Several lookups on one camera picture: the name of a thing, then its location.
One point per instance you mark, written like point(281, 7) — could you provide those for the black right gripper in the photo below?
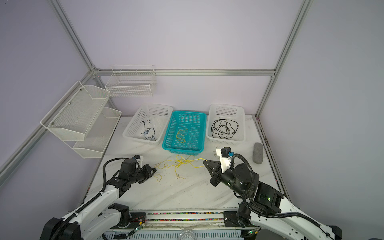
point(215, 166)

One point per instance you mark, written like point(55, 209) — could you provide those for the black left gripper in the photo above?
point(147, 174)

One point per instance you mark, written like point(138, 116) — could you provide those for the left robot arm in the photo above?
point(102, 212)

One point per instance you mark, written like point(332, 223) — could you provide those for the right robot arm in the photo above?
point(263, 206)

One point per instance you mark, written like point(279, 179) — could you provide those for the teal plastic basket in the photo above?
point(185, 134)

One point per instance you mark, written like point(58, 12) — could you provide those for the white plastic basket right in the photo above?
point(226, 124)

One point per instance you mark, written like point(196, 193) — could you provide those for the white plastic basket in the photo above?
point(148, 124)
point(226, 124)

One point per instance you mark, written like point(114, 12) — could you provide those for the grey oval stone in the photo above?
point(258, 153)

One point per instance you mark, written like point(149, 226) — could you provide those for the white plastic basket left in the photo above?
point(148, 124)

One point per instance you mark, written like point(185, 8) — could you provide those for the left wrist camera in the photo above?
point(139, 159)

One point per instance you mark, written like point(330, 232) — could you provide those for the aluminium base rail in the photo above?
point(189, 225)

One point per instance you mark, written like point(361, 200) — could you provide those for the white mesh wall shelf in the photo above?
point(83, 121)

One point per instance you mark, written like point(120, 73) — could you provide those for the white wire wall basket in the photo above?
point(132, 81)

